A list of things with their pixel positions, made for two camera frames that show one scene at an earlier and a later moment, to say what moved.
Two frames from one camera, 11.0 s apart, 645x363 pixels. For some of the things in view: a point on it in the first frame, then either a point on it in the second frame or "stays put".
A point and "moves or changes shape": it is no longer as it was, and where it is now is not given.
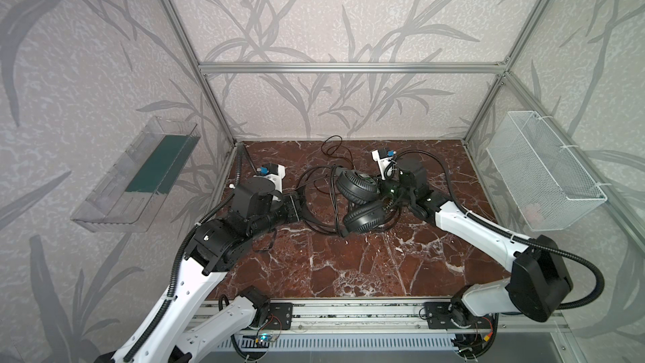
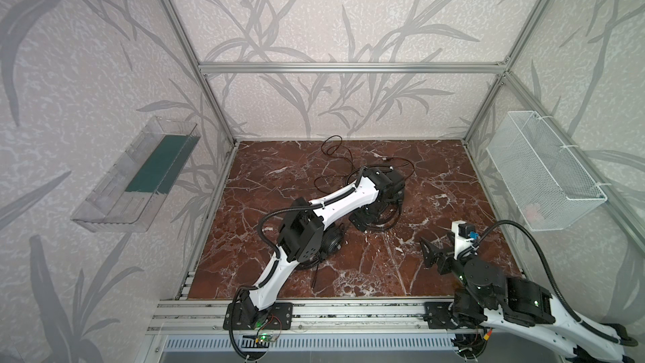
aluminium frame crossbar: [352, 67] stays put
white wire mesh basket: [549, 188] stays put
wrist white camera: [383, 157] → [461, 230]
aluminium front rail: [372, 318] stays put
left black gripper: [293, 207] → [367, 217]
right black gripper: [399, 196] → [443, 257]
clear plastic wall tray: [133, 190] stays put
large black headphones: [368, 209] moves or changes shape
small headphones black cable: [344, 147] → [390, 158]
